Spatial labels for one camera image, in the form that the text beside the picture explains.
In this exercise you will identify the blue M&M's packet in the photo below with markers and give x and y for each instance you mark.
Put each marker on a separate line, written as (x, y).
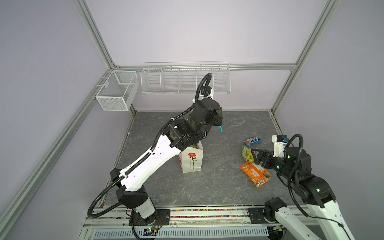
(251, 141)

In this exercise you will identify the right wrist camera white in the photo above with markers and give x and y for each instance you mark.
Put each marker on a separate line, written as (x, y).
(280, 142)

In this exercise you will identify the orange Fox's fruits bag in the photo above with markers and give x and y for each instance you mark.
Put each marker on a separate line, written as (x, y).
(257, 174)

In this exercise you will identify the small white mesh basket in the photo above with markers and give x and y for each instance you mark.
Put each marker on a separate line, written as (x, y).
(118, 91)

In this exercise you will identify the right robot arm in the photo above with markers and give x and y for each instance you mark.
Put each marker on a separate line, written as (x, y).
(312, 195)

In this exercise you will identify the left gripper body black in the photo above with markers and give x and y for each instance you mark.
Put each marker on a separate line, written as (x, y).
(218, 120)

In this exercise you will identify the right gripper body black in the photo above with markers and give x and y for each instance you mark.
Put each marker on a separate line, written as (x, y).
(276, 164)

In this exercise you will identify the white floral paper bag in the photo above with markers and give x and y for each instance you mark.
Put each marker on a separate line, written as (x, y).
(191, 158)

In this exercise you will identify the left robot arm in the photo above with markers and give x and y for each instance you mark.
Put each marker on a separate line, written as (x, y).
(178, 133)

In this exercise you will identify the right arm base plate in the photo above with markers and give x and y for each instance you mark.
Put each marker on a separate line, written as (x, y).
(256, 215)

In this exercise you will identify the green Fox's spring tea bag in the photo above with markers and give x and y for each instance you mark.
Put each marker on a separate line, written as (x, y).
(247, 154)

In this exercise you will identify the long white wire basket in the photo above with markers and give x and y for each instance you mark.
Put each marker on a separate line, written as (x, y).
(184, 77)

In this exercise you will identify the teal Fox's candy bag front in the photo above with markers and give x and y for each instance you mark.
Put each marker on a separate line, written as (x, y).
(220, 129)

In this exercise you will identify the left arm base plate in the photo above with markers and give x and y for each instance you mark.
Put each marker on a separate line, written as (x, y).
(160, 217)

